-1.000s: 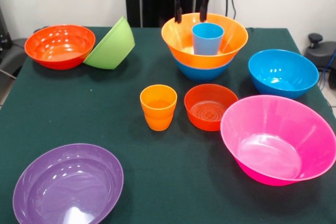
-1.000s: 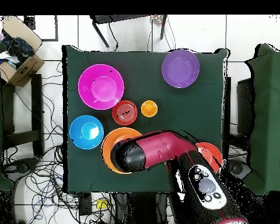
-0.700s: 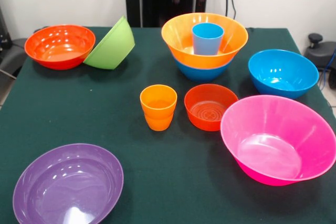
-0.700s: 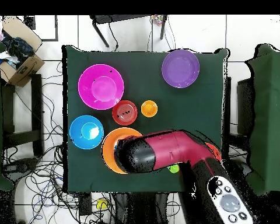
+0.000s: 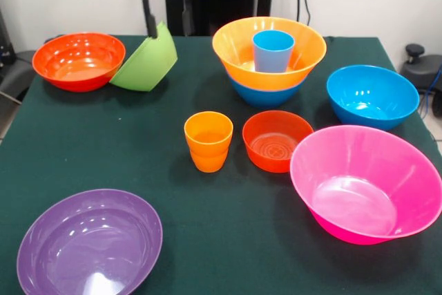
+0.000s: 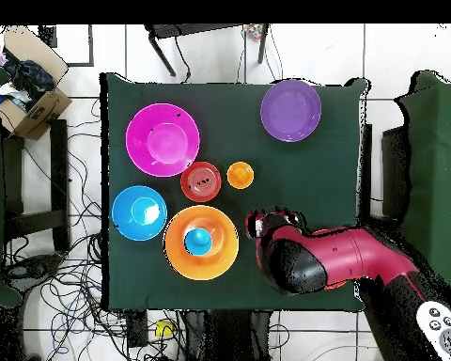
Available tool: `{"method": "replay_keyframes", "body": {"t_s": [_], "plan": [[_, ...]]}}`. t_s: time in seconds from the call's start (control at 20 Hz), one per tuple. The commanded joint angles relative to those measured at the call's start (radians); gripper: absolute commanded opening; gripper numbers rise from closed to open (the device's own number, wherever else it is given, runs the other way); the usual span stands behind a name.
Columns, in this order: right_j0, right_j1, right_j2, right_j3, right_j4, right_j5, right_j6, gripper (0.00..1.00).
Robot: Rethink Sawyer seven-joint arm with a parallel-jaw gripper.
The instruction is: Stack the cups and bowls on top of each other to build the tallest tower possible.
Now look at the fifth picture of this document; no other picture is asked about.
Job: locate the green bowl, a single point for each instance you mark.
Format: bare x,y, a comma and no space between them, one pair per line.
148,67

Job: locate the large orange bowl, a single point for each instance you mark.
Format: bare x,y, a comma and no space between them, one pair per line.
235,63

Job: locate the large red-orange bowl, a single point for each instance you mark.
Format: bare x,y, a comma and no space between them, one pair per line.
79,63

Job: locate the blue cup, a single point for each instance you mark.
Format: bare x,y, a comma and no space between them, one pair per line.
273,56

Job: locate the blue cone-shaped bowl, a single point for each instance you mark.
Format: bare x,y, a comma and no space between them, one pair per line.
266,98

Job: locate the orange cup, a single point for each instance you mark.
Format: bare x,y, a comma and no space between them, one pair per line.
208,136
209,163

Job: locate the dark green table cloth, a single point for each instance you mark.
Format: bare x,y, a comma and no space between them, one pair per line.
103,153

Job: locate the black equipment box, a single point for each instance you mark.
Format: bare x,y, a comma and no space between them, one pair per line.
5,39

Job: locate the small red bowl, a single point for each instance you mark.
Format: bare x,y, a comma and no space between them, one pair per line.
269,160

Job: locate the blue round bowl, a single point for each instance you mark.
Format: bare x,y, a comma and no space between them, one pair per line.
373,108

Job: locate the purple bowl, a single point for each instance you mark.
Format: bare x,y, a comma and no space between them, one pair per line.
89,246

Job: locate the pink bowl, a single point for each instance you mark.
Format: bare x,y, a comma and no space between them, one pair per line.
355,198

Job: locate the black pedestal foot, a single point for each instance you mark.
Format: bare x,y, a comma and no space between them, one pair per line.
14,70
421,70

